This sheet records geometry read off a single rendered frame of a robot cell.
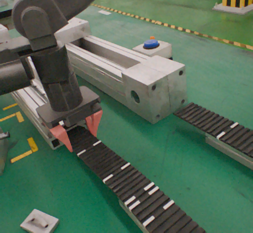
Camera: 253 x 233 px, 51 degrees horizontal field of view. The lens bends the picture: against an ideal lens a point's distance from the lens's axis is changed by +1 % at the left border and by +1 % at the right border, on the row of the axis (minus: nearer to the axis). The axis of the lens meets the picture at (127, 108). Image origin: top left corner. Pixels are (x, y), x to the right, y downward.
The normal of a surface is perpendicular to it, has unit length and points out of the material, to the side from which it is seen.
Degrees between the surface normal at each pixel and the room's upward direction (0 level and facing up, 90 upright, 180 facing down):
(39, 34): 90
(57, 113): 1
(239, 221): 0
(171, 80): 90
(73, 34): 90
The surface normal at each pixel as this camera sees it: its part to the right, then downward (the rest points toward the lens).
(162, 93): 0.58, 0.37
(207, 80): -0.18, -0.81
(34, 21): 0.31, 0.49
